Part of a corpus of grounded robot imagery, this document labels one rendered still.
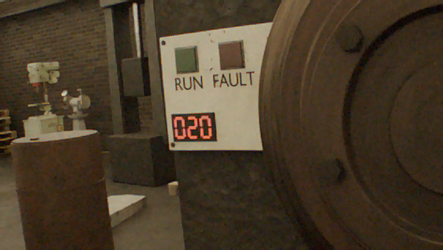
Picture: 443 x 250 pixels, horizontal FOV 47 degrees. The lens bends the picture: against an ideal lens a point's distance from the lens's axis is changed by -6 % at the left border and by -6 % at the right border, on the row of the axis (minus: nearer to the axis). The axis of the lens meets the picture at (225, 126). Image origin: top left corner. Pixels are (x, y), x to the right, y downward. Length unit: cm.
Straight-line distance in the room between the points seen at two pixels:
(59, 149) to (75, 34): 662
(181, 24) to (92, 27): 856
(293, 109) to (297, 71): 4
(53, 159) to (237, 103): 249
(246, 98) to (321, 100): 29
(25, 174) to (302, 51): 285
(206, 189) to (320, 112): 40
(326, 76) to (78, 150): 282
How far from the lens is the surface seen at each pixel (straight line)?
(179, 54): 83
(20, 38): 1093
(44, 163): 323
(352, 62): 48
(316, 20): 57
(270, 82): 61
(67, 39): 987
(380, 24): 48
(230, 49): 78
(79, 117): 915
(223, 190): 85
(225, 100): 80
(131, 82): 623
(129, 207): 479
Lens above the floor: 118
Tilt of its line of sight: 6 degrees down
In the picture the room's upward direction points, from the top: 5 degrees counter-clockwise
